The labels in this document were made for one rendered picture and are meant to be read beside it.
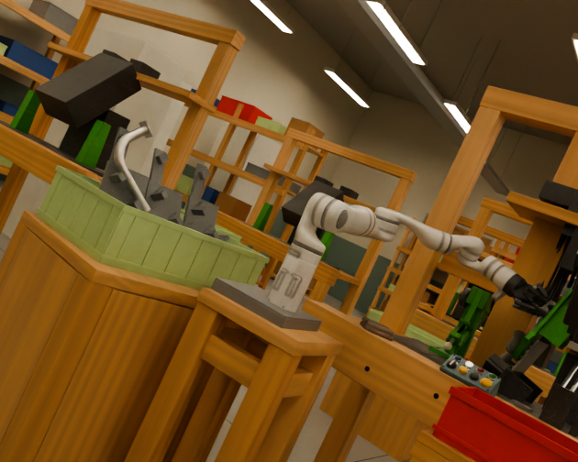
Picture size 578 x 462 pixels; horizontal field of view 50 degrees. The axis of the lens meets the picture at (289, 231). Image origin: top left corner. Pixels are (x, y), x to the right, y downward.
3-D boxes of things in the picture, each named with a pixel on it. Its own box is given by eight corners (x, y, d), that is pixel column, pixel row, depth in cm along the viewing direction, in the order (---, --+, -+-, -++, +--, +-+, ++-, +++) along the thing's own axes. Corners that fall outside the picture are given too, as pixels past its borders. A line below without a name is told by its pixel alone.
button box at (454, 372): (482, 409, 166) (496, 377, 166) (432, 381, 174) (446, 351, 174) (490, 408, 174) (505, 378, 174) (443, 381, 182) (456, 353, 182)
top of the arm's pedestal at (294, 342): (293, 356, 150) (299, 341, 150) (195, 299, 165) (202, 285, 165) (339, 356, 178) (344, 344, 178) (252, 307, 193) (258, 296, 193)
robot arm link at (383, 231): (372, 236, 213) (340, 231, 192) (381, 211, 213) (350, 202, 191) (395, 246, 209) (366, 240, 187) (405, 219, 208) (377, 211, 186)
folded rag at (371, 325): (386, 336, 198) (390, 327, 198) (393, 342, 190) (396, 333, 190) (359, 324, 197) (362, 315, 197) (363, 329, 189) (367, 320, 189)
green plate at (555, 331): (545, 360, 181) (594, 305, 178) (522, 341, 186) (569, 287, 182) (552, 362, 191) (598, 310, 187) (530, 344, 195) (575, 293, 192)
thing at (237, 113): (232, 298, 723) (315, 122, 719) (107, 224, 860) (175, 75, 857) (258, 304, 768) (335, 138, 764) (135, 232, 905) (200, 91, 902)
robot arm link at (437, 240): (445, 227, 214) (437, 250, 215) (373, 203, 210) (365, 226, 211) (455, 231, 205) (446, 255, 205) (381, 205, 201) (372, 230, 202)
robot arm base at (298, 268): (290, 312, 166) (316, 254, 165) (261, 297, 169) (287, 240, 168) (300, 313, 174) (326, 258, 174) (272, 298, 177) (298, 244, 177)
